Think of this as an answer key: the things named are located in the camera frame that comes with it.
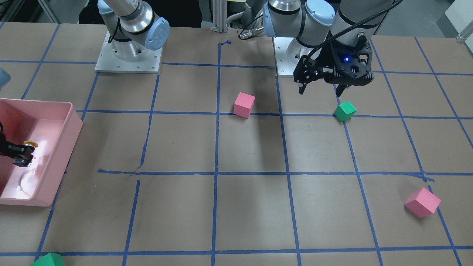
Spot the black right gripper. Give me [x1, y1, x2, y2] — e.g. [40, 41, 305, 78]
[0, 141, 35, 168]

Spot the green foam cube bottom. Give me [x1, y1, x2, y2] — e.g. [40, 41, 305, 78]
[31, 253, 65, 266]

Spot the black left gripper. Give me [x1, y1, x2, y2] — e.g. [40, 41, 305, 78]
[294, 41, 374, 96]

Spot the green foam cube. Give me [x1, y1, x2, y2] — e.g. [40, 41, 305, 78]
[31, 253, 65, 266]
[333, 101, 357, 122]

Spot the pink foam cube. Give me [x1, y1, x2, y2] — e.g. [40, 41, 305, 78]
[404, 187, 441, 218]
[233, 92, 255, 119]

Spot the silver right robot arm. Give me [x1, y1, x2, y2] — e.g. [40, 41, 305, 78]
[1, 0, 276, 174]

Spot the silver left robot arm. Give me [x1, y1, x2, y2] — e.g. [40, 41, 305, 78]
[238, 0, 401, 96]

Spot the yellow push button switch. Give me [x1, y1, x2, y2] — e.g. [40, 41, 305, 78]
[23, 141, 38, 149]

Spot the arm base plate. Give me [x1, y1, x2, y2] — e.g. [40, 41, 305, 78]
[95, 32, 163, 74]
[273, 37, 311, 77]

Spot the aluminium frame post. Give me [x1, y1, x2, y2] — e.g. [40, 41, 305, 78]
[211, 0, 227, 34]

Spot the pink plastic bin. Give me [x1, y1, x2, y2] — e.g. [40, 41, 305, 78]
[0, 98, 83, 207]

